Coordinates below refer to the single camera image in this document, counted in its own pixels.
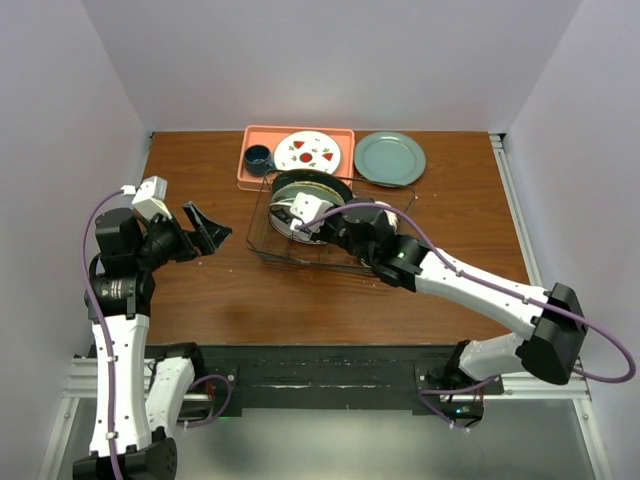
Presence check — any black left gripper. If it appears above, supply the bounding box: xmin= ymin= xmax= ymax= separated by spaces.
xmin=135 ymin=200 xmax=230 ymax=270

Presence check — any white bowl blue striped outside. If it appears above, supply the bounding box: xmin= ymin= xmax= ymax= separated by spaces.
xmin=376 ymin=201 xmax=399 ymax=230

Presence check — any yellow woven round coaster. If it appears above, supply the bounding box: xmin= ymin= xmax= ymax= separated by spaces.
xmin=292 ymin=182 xmax=345 ymax=206

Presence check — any mint green flower plate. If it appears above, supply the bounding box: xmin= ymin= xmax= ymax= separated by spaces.
xmin=270 ymin=183 xmax=346 ymax=206

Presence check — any black wire dish rack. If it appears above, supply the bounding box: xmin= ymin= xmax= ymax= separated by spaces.
xmin=246 ymin=170 xmax=417 ymax=275

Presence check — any white plate dark patterned rim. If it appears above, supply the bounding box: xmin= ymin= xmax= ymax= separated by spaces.
xmin=268 ymin=199 xmax=322 ymax=245

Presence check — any dark teal speckled plate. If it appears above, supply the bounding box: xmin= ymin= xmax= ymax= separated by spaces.
xmin=271 ymin=169 xmax=353 ymax=203

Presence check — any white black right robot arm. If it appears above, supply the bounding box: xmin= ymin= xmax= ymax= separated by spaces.
xmin=321 ymin=202 xmax=588 ymax=393

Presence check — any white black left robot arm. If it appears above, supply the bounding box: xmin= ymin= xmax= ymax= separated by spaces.
xmin=72 ymin=202 xmax=232 ymax=479

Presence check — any grey green round plate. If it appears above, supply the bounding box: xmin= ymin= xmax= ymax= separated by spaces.
xmin=354 ymin=131 xmax=427 ymax=186

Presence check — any dark blue mug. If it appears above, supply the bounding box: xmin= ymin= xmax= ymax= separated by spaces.
xmin=243 ymin=144 xmax=275 ymax=177

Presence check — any white watermelon pattern plate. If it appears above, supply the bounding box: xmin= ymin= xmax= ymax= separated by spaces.
xmin=273 ymin=130 xmax=342 ymax=174

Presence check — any salmon pink plastic tray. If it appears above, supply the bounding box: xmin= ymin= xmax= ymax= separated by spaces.
xmin=236 ymin=125 xmax=355 ymax=191

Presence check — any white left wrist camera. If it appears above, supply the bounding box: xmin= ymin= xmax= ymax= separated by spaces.
xmin=120 ymin=176 xmax=173 ymax=221

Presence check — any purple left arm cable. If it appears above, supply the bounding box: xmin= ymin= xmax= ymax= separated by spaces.
xmin=82 ymin=185 xmax=232 ymax=480

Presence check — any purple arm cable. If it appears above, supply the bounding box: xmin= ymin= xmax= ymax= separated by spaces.
xmin=82 ymin=185 xmax=232 ymax=480
xmin=299 ymin=202 xmax=637 ymax=435

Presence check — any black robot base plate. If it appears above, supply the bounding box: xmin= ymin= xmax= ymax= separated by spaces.
xmin=180 ymin=345 xmax=483 ymax=420

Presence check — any aluminium frame rail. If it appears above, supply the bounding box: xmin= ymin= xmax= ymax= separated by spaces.
xmin=38 ymin=131 xmax=614 ymax=479

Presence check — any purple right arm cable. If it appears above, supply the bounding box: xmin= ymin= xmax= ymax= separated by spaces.
xmin=299 ymin=202 xmax=637 ymax=435

